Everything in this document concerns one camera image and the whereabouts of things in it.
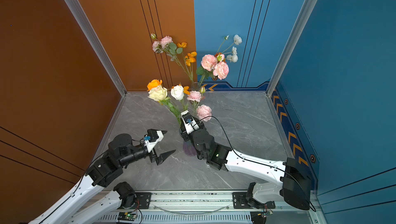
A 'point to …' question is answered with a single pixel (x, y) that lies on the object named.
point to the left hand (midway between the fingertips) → (169, 138)
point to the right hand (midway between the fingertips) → (184, 117)
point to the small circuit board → (125, 216)
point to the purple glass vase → (188, 148)
